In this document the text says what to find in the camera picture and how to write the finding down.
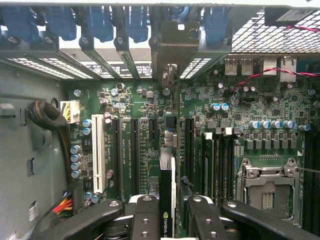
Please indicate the thin metal locking lever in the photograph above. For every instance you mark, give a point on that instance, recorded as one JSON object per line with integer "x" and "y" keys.
{"x": 307, "y": 170}

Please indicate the metal CPU socket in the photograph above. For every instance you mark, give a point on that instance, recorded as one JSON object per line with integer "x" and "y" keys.
{"x": 267, "y": 190}

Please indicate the green motherboard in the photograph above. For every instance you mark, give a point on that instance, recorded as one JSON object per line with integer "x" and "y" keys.
{"x": 140, "y": 105}

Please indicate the short black expansion slot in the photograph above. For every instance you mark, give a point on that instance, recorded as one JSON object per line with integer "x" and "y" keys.
{"x": 153, "y": 128}

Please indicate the blue expansion slot clip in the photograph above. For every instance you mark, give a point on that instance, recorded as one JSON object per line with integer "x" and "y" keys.
{"x": 180, "y": 13}
{"x": 100, "y": 23}
{"x": 215, "y": 25}
{"x": 136, "y": 25}
{"x": 17, "y": 23}
{"x": 61, "y": 23}

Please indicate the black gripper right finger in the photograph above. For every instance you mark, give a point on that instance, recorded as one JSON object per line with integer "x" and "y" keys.
{"x": 207, "y": 222}

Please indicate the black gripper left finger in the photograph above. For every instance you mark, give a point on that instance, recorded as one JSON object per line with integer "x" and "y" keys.
{"x": 100, "y": 220}

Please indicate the white PCI expansion slot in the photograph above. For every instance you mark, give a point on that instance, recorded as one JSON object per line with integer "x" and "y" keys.
{"x": 98, "y": 155}

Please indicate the white power connector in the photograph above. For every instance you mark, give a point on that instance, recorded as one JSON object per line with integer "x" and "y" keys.
{"x": 72, "y": 111}

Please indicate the open grey PC case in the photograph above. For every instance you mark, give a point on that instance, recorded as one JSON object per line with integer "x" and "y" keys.
{"x": 15, "y": 150}

